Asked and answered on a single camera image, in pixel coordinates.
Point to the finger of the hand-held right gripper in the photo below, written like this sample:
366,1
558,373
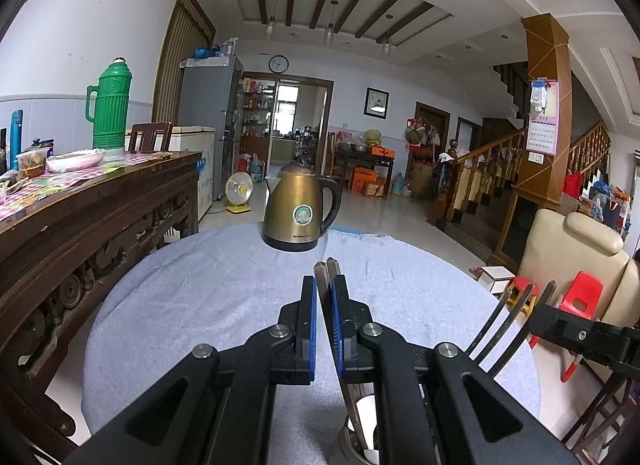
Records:
580,335

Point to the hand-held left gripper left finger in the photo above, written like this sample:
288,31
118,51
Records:
311,330

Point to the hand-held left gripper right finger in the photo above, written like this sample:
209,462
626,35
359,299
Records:
336,335

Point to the white plastic spoon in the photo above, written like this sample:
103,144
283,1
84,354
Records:
372,456
367,410

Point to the grey utensil holder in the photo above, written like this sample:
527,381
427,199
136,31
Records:
350,451

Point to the red plastic chair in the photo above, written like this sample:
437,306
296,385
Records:
582,292

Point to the dark wooden chair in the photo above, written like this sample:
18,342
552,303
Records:
607,405
150,137

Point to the red and yellow stool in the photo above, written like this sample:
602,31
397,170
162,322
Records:
520,285

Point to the beige sofa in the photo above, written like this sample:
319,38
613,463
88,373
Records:
560,245

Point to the grey tablecloth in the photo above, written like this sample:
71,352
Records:
225,285

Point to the white wooden stool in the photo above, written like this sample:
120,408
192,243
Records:
495,275

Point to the gold electric kettle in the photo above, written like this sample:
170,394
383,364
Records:
295,205

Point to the orange box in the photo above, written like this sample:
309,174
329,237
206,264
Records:
366,181

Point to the small yellow fan heater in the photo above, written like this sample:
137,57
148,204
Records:
238,189

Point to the blue water jug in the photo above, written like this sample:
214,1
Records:
256,170
397,185

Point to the dark wooden side table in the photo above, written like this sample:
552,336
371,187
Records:
360,160

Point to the wooden stair railing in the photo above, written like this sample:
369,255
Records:
480,155

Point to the white chest freezer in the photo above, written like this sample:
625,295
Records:
192,137

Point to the grey refrigerator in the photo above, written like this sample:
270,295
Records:
205,100

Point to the dark carved wooden table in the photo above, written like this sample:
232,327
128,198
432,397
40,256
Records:
75,225

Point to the pink checkered tablecloth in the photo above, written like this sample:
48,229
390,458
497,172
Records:
75,176

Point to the wooden pillar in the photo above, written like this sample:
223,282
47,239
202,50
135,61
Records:
545,50

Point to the white plate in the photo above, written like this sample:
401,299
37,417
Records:
75,160

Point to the glass pendant lamp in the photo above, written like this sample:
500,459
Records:
270,27
329,35
386,44

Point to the brown wooden door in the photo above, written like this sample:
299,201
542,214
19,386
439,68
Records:
180,60

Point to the green thermos flask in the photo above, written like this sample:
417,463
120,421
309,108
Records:
107,105

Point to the clear food container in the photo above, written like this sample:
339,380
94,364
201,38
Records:
31,163

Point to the blue bottle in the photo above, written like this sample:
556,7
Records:
16,140

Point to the pink wall calendar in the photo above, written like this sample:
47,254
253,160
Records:
541,130

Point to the framed wall picture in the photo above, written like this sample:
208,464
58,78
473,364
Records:
376,102

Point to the round wall clock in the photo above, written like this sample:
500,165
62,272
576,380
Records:
278,64

